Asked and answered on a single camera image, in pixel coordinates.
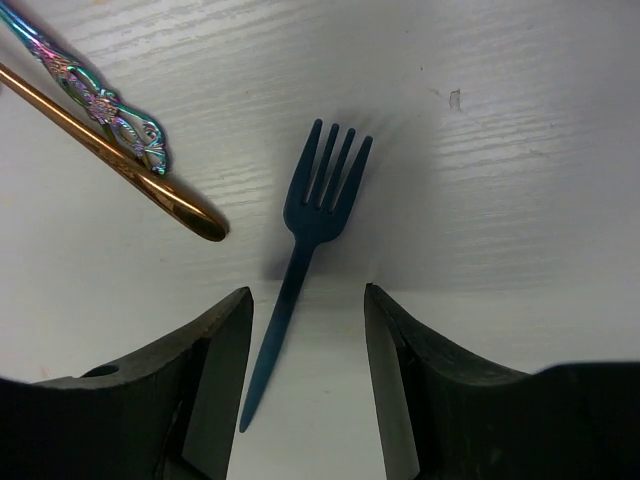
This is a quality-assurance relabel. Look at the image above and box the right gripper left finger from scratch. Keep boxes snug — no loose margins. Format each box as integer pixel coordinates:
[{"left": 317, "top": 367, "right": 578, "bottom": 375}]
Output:
[{"left": 38, "top": 287, "right": 254, "bottom": 479}]

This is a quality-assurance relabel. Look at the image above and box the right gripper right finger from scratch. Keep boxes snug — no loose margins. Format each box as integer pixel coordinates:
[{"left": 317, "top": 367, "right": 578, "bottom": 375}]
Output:
[{"left": 364, "top": 283, "right": 527, "bottom": 479}]

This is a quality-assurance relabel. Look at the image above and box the blue plastic fork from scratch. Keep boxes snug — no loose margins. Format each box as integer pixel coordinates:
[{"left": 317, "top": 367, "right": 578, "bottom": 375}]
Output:
[{"left": 239, "top": 119, "right": 373, "bottom": 433}]

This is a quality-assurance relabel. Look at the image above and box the copper metal spoon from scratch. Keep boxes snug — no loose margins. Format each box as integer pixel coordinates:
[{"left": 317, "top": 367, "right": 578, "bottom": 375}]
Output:
[{"left": 1, "top": 1, "right": 170, "bottom": 175}]

